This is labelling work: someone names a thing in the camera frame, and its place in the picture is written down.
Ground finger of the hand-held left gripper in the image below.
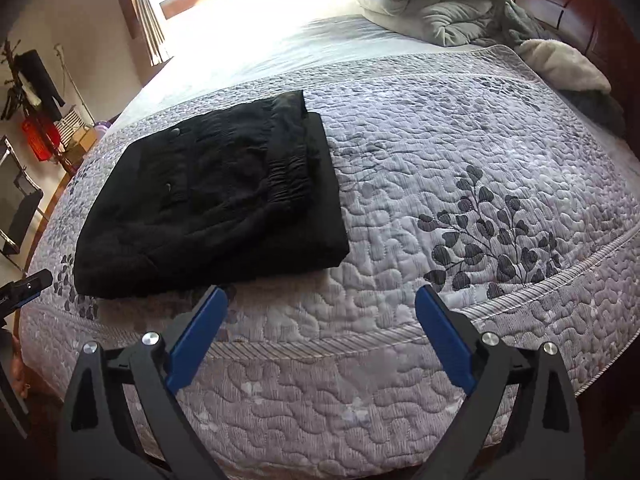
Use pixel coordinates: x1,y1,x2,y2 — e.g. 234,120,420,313
9,268,54,307

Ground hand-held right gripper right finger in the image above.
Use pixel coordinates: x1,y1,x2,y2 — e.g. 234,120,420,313
410,285,586,480

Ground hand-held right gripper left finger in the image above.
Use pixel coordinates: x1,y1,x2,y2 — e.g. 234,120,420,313
56,285,229,480

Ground black pants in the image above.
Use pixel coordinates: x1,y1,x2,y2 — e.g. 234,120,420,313
72,89,351,298

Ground black chair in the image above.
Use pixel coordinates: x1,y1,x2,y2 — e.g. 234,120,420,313
0,135,47,262

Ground grey quilted bedspread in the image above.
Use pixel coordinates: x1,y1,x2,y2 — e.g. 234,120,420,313
17,45,640,477

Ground red plastic crate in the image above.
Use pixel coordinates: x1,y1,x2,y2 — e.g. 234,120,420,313
21,114,62,162

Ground cardboard box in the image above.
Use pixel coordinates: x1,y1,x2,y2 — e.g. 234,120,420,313
62,125,97,162

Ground striped white container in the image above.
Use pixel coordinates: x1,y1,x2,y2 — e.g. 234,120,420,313
59,104,84,136

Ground wooden coat rack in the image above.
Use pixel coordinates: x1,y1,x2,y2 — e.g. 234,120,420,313
0,39,72,177

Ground black hanging garment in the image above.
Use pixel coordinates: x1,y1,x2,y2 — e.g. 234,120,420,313
12,49,67,117

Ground dark grey cloth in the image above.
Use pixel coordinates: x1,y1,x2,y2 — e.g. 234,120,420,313
559,87,630,137

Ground beige curtain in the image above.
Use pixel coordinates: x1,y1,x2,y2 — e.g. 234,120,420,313
120,0,169,67

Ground cream fleece blanket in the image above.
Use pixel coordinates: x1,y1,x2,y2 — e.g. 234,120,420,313
515,38,612,95

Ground pale bed sheet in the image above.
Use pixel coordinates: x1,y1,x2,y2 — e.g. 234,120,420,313
117,7,483,128

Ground grey duvet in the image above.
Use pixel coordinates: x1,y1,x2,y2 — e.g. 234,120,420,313
344,0,553,50

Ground wooden headboard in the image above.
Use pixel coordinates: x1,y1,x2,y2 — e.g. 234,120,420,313
487,0,640,92

